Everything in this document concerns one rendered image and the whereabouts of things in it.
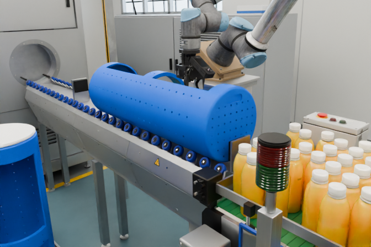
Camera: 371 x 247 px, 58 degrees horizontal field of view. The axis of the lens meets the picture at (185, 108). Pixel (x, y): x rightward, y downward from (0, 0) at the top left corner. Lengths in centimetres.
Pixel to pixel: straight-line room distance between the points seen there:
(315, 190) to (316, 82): 319
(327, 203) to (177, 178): 64
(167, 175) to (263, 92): 169
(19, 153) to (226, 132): 78
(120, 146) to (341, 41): 283
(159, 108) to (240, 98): 31
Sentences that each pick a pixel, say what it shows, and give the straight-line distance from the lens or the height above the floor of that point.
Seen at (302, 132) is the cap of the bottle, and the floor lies 109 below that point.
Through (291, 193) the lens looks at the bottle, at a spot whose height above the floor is 97.
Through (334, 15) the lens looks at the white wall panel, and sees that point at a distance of 393.
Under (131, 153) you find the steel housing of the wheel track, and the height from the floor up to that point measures 86.
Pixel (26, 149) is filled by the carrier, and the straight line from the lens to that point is 144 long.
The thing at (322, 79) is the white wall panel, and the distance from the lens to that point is 402.
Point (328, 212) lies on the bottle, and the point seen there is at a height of 103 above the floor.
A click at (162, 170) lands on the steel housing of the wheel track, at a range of 141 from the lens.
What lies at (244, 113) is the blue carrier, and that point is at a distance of 126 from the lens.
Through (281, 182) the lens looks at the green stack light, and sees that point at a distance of 67.
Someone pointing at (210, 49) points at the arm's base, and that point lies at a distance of 170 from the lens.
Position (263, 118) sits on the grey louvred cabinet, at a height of 58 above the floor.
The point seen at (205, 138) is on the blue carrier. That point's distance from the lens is 113.
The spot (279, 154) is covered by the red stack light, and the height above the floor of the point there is 124.
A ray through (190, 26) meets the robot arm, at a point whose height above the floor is 144.
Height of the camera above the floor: 150
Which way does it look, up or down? 16 degrees down
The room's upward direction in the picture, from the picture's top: 1 degrees counter-clockwise
